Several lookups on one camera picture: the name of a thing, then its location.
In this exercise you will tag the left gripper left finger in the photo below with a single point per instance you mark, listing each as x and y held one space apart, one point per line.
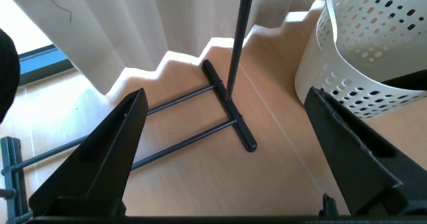
66 187

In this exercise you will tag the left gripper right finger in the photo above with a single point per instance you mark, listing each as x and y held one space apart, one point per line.
367 180

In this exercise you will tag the black knitted garment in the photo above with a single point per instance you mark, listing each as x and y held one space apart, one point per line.
8 77

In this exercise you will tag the white laundry basket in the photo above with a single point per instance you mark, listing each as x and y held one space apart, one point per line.
333 74

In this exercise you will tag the black clothes rack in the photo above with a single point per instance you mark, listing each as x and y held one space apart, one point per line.
238 34

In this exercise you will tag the window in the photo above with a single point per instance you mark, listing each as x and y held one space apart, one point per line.
43 64

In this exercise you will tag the beige curtain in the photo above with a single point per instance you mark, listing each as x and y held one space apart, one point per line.
133 17

